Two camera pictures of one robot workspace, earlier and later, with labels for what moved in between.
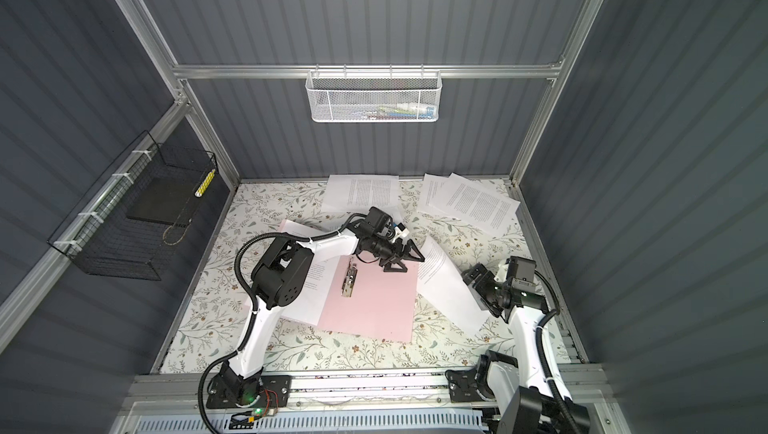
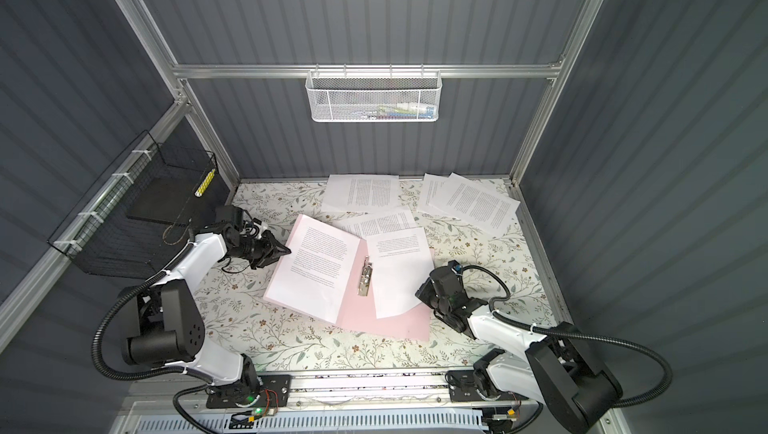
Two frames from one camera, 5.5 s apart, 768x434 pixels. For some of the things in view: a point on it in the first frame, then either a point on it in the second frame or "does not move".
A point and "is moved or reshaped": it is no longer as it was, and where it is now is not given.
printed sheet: (441, 282) is moved or reshaped
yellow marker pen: (204, 184) does not move
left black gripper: (395, 258) → (271, 252)
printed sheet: (359, 193) does not move
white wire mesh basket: (373, 96) does not move
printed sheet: (475, 205) does not move
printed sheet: (323, 273) is moved or reshaped
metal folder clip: (350, 279) → (365, 277)
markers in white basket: (398, 111) does not move
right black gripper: (482, 286) → (424, 291)
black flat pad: (170, 200) does not move
